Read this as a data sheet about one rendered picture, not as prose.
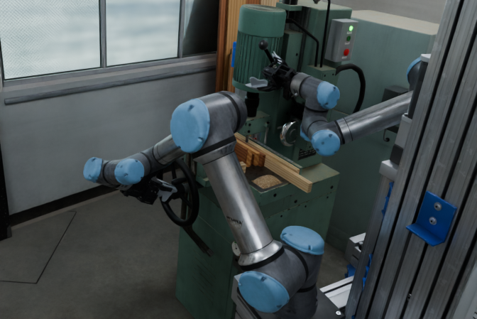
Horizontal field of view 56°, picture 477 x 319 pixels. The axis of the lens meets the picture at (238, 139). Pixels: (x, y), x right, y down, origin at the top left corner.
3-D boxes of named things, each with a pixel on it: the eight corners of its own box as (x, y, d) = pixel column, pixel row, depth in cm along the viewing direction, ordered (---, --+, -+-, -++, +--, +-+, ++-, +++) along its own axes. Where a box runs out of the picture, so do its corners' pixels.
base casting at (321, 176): (182, 177, 205) (183, 159, 201) (272, 152, 240) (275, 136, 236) (244, 227, 174) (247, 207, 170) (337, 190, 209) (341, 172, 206)
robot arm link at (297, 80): (317, 85, 146) (302, 104, 145) (307, 81, 149) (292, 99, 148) (309, 70, 141) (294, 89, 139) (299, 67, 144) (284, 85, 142)
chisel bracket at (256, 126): (233, 133, 187) (235, 114, 184) (258, 128, 196) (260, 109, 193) (244, 140, 182) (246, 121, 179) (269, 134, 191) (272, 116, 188)
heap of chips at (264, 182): (250, 180, 170) (251, 176, 169) (270, 175, 176) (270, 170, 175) (263, 189, 165) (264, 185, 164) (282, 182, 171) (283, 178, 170)
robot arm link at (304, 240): (325, 272, 124) (334, 232, 118) (302, 299, 114) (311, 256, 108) (288, 253, 130) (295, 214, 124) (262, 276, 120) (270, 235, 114)
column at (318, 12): (256, 153, 214) (277, -2, 185) (288, 145, 228) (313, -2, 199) (289, 174, 199) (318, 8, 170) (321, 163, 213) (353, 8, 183)
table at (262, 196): (154, 148, 200) (154, 136, 197) (209, 136, 218) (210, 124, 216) (239, 214, 159) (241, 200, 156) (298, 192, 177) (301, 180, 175)
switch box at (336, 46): (324, 58, 183) (331, 18, 177) (339, 57, 190) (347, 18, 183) (335, 62, 179) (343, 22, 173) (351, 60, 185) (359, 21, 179)
